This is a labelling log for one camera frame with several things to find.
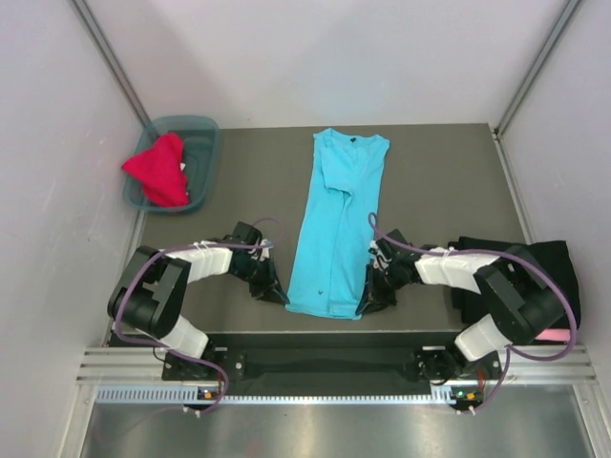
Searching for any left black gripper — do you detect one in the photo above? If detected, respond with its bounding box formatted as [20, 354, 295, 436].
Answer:
[233, 255, 289, 304]

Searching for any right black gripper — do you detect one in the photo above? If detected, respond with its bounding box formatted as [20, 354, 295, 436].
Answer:
[357, 261, 406, 316]

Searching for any cyan t shirt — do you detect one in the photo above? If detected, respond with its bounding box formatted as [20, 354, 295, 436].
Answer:
[285, 129, 390, 320]

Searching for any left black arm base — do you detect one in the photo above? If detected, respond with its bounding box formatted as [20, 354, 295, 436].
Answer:
[152, 336, 246, 382]

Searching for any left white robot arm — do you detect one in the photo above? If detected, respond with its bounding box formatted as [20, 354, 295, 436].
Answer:
[107, 221, 289, 379]

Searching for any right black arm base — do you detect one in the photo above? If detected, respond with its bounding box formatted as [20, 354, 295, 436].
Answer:
[414, 346, 502, 385]

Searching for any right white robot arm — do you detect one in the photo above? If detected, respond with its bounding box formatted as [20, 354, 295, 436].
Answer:
[356, 230, 578, 378]

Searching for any red t shirt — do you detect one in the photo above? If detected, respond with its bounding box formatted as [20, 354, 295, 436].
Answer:
[121, 133, 190, 207]

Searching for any teal plastic basket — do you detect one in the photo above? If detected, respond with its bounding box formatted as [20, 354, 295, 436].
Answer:
[121, 115, 221, 215]

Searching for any black folded t shirt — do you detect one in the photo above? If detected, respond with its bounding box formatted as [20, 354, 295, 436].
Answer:
[448, 236, 581, 328]

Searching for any pink folded t shirt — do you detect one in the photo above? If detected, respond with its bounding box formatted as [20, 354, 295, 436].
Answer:
[536, 328, 571, 343]

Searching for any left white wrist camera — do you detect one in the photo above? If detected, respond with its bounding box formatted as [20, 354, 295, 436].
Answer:
[256, 239, 273, 261]

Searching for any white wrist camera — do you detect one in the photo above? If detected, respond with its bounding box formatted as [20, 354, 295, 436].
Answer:
[369, 240, 390, 271]
[256, 239, 273, 261]

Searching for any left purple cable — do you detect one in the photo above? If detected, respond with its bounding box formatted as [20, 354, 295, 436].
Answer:
[111, 217, 287, 414]

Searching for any purple cable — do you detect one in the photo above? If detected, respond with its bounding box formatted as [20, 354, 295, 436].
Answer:
[111, 217, 287, 414]
[366, 211, 581, 414]

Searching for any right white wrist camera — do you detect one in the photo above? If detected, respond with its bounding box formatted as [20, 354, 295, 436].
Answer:
[369, 240, 390, 271]

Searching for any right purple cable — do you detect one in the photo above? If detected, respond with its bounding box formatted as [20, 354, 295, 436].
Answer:
[366, 211, 581, 414]

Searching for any grey slotted cable duct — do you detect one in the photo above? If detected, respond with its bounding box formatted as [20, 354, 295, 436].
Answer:
[95, 385, 483, 405]

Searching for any aluminium front rail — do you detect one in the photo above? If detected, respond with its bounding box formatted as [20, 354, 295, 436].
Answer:
[76, 346, 596, 386]

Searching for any left aluminium corner post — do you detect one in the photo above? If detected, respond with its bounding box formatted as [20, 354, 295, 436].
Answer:
[68, 0, 151, 127]

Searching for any aluminium corner post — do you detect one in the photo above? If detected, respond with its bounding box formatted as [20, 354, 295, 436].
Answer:
[492, 0, 583, 140]
[68, 0, 151, 127]

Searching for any right aluminium corner post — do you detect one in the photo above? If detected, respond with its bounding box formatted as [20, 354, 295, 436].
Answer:
[492, 0, 583, 140]

